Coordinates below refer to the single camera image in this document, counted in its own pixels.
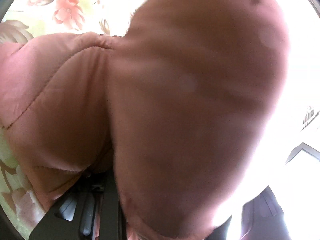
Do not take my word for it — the pink quilted jacket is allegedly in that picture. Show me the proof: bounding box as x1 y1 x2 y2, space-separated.
1 0 289 239

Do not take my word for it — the floral bed sheet mattress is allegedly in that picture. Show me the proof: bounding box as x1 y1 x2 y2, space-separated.
1 0 145 239

